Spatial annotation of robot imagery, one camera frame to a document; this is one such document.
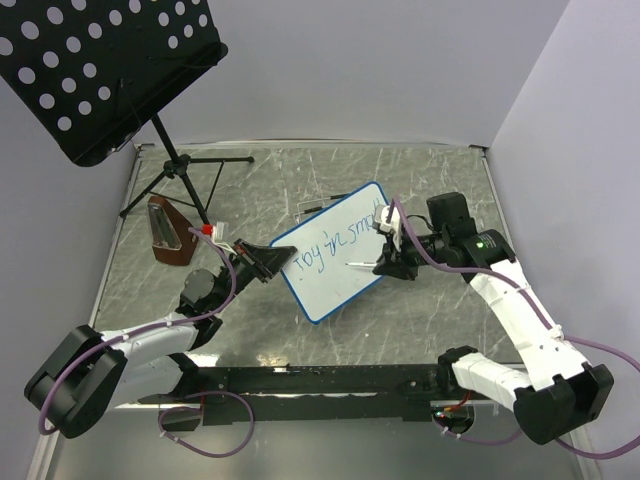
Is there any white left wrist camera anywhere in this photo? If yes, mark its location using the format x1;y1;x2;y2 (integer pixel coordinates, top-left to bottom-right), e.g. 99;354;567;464
201;221;229;244

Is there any brown wooden metronome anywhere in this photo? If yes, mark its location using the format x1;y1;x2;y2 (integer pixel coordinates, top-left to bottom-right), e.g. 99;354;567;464
147;195;198;266

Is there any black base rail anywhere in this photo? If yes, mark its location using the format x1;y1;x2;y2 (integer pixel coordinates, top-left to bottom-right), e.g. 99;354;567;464
141;364;466;426

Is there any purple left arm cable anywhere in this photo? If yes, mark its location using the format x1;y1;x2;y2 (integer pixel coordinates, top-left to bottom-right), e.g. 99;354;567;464
37;225;237;435

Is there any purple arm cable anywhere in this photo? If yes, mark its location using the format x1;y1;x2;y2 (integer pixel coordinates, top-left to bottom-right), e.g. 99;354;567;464
384;198;640;459
37;225;237;435

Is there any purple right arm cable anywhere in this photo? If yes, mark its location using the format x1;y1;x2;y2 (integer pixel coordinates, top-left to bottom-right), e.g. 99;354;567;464
384;198;640;459

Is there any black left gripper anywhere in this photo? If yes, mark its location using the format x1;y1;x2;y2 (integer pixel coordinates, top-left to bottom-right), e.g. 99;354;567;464
210;238;296;313

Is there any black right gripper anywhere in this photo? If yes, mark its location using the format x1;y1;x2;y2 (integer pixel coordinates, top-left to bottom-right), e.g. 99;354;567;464
372;224;449;281

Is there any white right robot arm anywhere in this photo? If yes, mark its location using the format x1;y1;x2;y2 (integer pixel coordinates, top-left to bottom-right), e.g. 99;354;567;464
373;192;614;445

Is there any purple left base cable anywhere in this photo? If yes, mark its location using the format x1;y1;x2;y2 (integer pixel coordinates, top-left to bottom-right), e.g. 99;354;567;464
158;392;255;457

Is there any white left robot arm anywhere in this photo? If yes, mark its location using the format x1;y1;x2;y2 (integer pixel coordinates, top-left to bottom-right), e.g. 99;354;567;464
24;239;297;439

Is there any white whiteboard marker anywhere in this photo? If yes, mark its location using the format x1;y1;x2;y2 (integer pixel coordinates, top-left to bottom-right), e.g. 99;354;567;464
345;262;376;269

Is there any black perforated music stand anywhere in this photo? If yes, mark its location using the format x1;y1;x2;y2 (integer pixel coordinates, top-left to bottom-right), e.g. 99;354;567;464
1;1;228;223

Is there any blue framed whiteboard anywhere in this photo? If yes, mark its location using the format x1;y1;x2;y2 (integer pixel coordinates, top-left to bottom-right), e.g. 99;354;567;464
270;181;388;324

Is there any wire whiteboard stand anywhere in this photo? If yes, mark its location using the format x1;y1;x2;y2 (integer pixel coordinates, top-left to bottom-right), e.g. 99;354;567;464
294;193;347;225

